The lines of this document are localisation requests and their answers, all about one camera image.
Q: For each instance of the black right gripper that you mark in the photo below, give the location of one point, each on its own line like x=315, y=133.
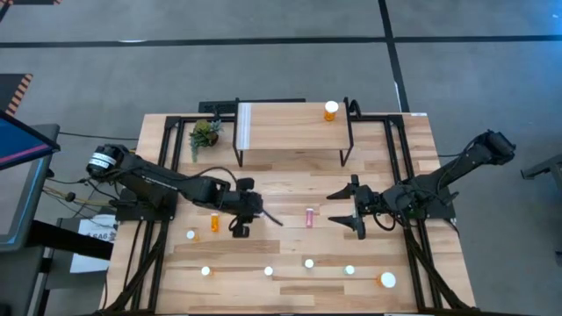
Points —
x=369, y=201

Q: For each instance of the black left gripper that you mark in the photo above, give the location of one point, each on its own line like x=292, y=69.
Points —
x=241, y=204

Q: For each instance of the pink pill bottle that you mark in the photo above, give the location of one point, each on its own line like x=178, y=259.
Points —
x=268, y=270
x=309, y=218

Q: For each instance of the small orange pill bottle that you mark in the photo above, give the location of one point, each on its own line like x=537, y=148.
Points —
x=205, y=270
x=214, y=224
x=190, y=234

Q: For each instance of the teal pill bottle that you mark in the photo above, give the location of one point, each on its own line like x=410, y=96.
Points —
x=349, y=270
x=309, y=263

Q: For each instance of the large orange pill bottle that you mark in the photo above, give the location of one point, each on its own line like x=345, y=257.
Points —
x=388, y=279
x=331, y=106

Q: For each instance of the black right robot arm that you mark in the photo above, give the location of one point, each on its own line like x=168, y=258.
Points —
x=448, y=170

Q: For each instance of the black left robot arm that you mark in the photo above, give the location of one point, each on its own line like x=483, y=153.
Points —
x=162, y=181

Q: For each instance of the potted green succulent plant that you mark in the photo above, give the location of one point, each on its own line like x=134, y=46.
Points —
x=204, y=134

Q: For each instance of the black metal bar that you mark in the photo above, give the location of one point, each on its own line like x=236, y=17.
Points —
x=272, y=100

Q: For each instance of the black power strip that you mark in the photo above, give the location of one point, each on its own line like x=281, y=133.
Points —
x=217, y=106

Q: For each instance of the white label sticker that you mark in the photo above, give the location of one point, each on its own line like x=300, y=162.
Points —
x=419, y=114

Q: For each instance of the white paper sheet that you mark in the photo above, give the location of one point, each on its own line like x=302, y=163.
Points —
x=90, y=228

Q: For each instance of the black beam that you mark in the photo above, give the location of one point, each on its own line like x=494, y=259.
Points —
x=70, y=240

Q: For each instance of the grey metal stand leg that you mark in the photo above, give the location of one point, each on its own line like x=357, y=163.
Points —
x=544, y=167

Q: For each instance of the blue screen monitor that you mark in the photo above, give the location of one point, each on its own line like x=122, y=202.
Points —
x=17, y=142

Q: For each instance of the hazard striped black mat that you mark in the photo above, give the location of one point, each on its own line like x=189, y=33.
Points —
x=26, y=2
x=11, y=88

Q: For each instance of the wooden shelf with black frame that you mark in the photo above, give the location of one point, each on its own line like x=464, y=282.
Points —
x=290, y=131

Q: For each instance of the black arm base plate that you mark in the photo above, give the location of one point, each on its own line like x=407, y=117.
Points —
x=448, y=213
x=131, y=213

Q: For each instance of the black aluminium rig frame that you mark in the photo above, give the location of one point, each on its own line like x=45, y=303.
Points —
x=172, y=119

